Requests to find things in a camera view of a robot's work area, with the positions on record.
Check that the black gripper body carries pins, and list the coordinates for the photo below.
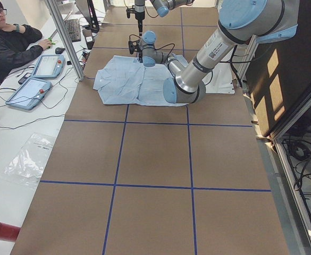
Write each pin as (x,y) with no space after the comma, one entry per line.
(140,52)
(139,16)

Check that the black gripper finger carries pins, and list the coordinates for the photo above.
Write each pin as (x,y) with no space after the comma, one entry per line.
(140,27)

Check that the light blue button-up shirt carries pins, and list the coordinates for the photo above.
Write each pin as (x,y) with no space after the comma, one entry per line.
(124,80)

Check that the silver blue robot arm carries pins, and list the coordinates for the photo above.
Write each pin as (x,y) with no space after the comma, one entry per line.
(162,8)
(269,21)

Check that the orange black connector box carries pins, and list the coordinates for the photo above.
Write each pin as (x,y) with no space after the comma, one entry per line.
(84,56)

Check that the black keyboard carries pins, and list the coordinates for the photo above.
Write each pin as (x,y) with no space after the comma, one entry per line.
(73,29)

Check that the black computer mouse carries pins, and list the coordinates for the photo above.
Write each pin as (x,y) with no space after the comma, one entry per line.
(59,50)

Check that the far teach pendant tablet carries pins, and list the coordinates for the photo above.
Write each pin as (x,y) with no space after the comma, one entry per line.
(48,66)

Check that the teach pendant tablet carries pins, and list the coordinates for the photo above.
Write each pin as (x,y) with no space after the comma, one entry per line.
(29,94)
(48,66)

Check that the small black phone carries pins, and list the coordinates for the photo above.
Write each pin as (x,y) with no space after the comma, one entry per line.
(23,79)

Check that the near teach pendant tablet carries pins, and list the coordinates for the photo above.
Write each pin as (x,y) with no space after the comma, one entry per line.
(29,94)

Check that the seated person in black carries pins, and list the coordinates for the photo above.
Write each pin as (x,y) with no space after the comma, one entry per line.
(19,45)

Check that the black panel board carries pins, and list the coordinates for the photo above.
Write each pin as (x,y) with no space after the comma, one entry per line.
(281,79)

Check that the clear plastic bag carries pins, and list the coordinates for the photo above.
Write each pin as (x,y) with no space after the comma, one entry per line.
(27,167)

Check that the red cylinder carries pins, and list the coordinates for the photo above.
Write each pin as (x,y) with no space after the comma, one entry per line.
(8,232)

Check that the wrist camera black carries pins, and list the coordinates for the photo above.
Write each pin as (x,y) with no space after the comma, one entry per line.
(130,11)
(133,44)

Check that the aluminium frame post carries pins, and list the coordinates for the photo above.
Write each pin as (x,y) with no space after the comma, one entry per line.
(65,38)

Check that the white central pedestal column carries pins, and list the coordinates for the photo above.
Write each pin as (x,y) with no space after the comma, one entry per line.
(220,80)

